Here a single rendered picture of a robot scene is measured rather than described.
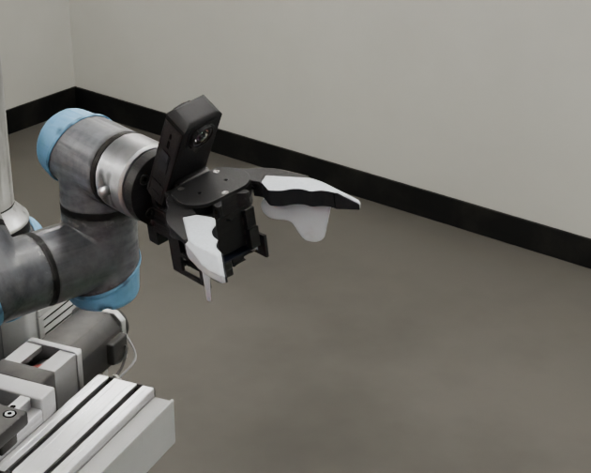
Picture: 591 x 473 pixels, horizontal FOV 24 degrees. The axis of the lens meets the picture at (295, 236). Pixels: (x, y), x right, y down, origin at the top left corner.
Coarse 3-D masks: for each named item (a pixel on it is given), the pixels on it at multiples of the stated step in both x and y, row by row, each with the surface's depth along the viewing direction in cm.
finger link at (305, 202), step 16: (272, 176) 120; (288, 176) 120; (272, 192) 118; (288, 192) 118; (304, 192) 118; (320, 192) 117; (336, 192) 116; (272, 208) 120; (288, 208) 120; (304, 208) 119; (320, 208) 119; (336, 208) 117; (352, 208) 117; (304, 224) 120; (320, 224) 120
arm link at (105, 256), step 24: (72, 216) 132; (96, 216) 132; (120, 216) 133; (48, 240) 131; (72, 240) 132; (96, 240) 133; (120, 240) 134; (72, 264) 131; (96, 264) 133; (120, 264) 135; (72, 288) 132; (96, 288) 135; (120, 288) 136
